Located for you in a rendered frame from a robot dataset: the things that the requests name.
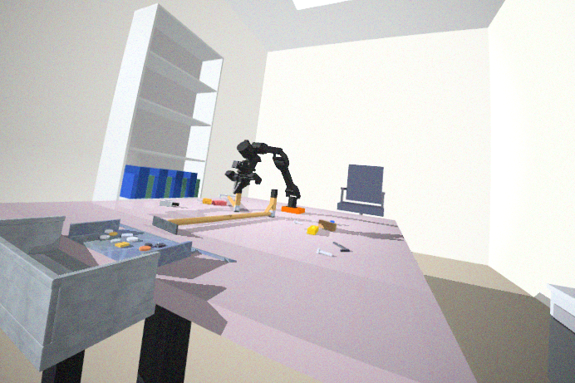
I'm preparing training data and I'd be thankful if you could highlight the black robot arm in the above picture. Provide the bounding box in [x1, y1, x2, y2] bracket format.
[232, 140, 301, 209]

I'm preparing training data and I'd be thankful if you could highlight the long scraper with wooden handle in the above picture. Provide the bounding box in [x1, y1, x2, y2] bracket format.
[152, 189, 278, 234]

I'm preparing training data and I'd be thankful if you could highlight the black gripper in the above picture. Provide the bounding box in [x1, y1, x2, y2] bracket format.
[224, 161, 262, 194]

